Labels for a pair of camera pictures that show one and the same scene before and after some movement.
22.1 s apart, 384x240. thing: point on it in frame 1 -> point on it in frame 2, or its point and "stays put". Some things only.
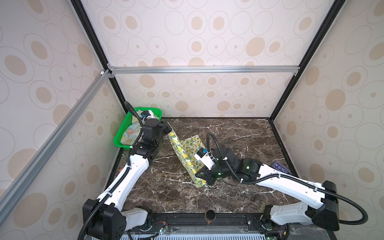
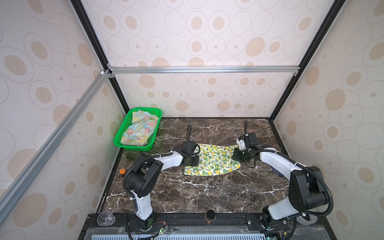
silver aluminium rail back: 290,70 stays put
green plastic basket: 126,122 stays put
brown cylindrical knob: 210,216 stays put
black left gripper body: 164,129 -> 192,161
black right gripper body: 215,173 -> 241,155
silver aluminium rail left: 8,196 stays put
